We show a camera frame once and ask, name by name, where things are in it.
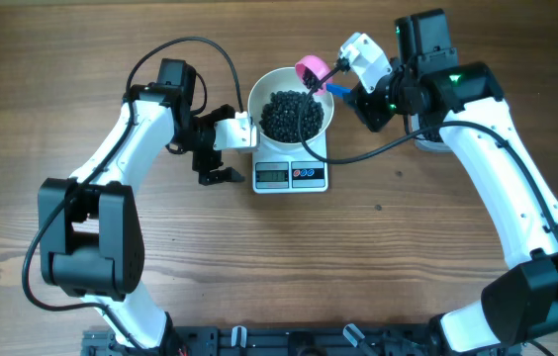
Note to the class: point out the black beans in bowl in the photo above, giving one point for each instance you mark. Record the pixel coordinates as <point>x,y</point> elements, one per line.
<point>279,118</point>

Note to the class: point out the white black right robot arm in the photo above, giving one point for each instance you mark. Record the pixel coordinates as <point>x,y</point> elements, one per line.
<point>464,107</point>

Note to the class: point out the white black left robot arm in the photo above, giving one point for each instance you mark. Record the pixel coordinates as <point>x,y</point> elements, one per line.
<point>90,239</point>

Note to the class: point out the clear plastic container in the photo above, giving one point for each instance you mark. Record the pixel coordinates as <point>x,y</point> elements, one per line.
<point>426,141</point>

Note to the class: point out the white digital kitchen scale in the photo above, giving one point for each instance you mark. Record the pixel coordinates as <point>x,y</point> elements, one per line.
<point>286,168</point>

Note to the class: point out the white bowl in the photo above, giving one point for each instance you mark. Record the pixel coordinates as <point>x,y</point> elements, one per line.
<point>286,79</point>

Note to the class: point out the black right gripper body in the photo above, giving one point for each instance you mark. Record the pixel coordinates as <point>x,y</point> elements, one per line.
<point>389,98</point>

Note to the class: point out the pink measuring scoop blue handle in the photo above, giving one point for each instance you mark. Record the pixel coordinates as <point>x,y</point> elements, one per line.
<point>311,69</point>

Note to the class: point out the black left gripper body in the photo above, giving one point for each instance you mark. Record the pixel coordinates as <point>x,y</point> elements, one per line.
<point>204,158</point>

